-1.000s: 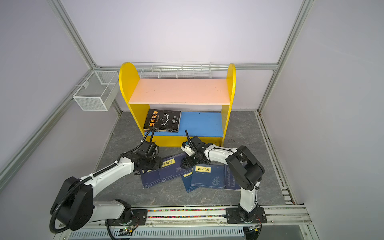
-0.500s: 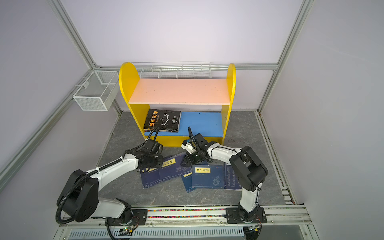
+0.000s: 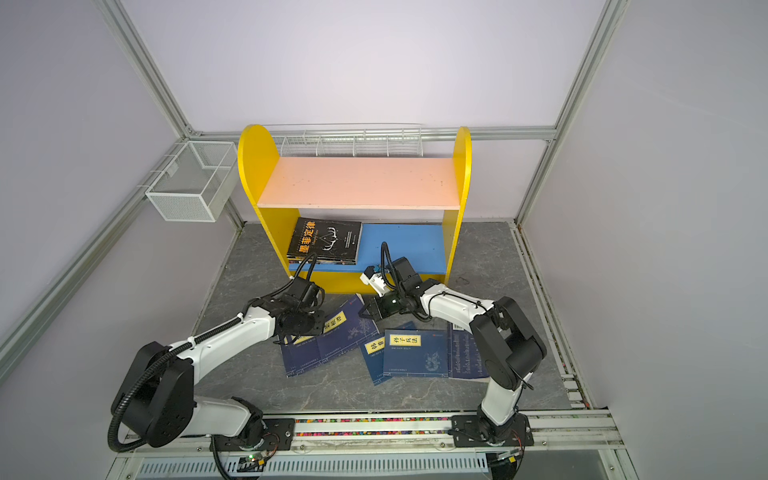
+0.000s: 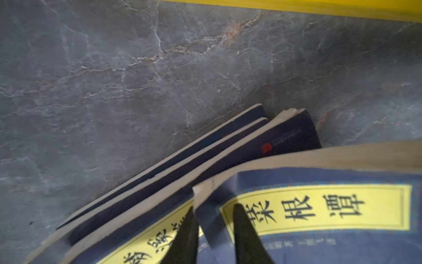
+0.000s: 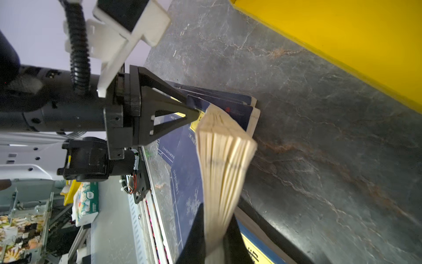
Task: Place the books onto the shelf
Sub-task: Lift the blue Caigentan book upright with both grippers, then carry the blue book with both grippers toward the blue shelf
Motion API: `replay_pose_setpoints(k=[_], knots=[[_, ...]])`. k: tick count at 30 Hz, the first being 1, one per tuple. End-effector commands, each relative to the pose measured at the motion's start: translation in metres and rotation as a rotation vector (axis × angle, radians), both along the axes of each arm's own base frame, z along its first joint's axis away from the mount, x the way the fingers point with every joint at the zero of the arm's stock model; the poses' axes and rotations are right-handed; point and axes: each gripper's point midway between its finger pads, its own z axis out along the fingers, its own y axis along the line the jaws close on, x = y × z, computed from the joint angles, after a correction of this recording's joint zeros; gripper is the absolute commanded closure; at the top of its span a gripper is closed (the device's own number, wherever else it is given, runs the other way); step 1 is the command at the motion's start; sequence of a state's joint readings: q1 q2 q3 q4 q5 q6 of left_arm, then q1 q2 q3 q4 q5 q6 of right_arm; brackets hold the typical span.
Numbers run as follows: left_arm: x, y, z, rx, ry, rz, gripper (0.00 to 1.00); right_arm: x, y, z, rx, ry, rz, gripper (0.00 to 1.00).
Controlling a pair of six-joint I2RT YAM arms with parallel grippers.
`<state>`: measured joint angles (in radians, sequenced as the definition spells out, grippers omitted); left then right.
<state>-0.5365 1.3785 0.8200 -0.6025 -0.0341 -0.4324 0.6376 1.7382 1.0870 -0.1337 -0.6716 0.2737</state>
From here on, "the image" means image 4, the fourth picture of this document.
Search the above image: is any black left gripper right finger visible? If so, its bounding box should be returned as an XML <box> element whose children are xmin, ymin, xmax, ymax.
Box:
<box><xmin>233</xmin><ymin>203</ymin><xmax>274</xmax><ymax>264</ymax></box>

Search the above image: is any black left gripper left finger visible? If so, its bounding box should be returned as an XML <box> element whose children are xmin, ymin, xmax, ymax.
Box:
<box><xmin>161</xmin><ymin>207</ymin><xmax>199</xmax><ymax>264</ymax></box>

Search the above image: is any navy book yellow label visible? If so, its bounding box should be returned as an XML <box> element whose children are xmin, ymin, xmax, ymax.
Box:
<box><xmin>194</xmin><ymin>140</ymin><xmax>422</xmax><ymax>264</ymax></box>

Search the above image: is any navy book leftmost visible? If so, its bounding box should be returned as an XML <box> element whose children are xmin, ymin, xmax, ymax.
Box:
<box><xmin>25</xmin><ymin>103</ymin><xmax>269</xmax><ymax>264</ymax></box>

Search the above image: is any yellow wooden bookshelf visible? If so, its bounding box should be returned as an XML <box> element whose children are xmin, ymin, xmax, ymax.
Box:
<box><xmin>161</xmin><ymin>0</ymin><xmax>422</xmax><ymax>24</ymax></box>

